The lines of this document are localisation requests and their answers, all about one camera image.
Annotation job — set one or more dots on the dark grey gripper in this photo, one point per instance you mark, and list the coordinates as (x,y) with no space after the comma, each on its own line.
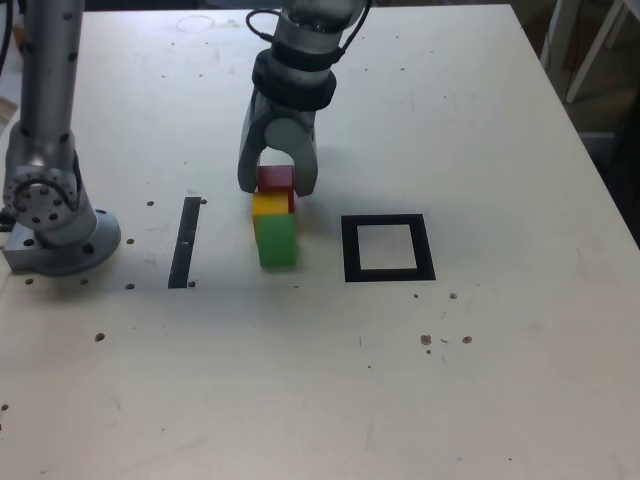
(292,112)

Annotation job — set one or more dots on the red cube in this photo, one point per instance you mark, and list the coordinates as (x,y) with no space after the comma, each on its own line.
(275,177)

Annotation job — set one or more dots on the black tape square outline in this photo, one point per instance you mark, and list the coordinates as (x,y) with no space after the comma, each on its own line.
(350,250)

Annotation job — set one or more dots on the yellow cube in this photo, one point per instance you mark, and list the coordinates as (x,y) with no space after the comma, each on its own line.
(270,204)

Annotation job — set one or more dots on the black tape strip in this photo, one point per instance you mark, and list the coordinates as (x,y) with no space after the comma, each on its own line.
(182,245)

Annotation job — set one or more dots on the green cube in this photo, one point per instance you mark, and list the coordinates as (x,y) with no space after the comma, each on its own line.
(277,242)

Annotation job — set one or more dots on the white furniture frame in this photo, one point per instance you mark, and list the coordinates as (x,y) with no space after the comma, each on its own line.
(596,50)

